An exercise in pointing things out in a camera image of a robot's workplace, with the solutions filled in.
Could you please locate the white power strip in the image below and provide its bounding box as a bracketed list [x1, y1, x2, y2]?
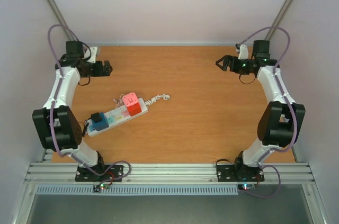
[86, 98, 148, 137]

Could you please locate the blue cube socket adapter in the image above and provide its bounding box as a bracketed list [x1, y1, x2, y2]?
[89, 112, 109, 131]

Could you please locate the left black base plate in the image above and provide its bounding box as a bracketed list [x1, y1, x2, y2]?
[75, 165, 124, 182]

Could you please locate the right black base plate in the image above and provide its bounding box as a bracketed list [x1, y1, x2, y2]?
[216, 165, 265, 182]

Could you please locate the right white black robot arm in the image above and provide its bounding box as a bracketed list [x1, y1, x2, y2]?
[216, 40, 306, 182]

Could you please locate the pink cube socket adapter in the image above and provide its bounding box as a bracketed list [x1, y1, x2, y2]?
[122, 92, 138, 107]

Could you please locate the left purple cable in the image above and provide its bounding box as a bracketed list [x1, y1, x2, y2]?
[47, 24, 131, 181]

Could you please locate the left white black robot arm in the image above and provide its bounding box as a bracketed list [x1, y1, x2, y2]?
[32, 41, 112, 181]

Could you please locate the white charger with pink cable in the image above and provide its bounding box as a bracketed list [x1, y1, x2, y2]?
[112, 94, 128, 115]

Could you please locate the left small circuit board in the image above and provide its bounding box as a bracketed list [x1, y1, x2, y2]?
[92, 184, 110, 193]

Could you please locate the red cube socket adapter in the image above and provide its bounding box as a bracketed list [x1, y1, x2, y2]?
[125, 101, 142, 117]

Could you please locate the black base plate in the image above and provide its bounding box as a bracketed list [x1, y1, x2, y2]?
[216, 165, 265, 182]
[75, 165, 124, 182]

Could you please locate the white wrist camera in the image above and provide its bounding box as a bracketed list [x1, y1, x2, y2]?
[235, 44, 248, 60]
[83, 47, 100, 64]

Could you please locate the white coiled power cord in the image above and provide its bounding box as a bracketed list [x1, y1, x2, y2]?
[144, 93, 172, 106]

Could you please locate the grey slotted cable duct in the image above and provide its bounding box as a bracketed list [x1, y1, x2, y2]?
[36, 184, 238, 196]

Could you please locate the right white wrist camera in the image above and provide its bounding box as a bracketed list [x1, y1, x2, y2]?
[235, 44, 248, 60]

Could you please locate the black plug adapter with cable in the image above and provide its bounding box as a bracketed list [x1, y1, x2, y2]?
[82, 112, 103, 137]

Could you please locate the small circuit board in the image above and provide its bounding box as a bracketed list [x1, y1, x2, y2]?
[238, 183, 257, 191]
[92, 184, 110, 193]

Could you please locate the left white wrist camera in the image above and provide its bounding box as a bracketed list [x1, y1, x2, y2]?
[83, 47, 100, 64]

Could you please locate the aluminium front rail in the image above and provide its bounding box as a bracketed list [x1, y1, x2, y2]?
[24, 163, 315, 185]

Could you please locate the right small circuit board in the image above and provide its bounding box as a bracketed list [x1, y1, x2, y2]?
[238, 183, 257, 191]

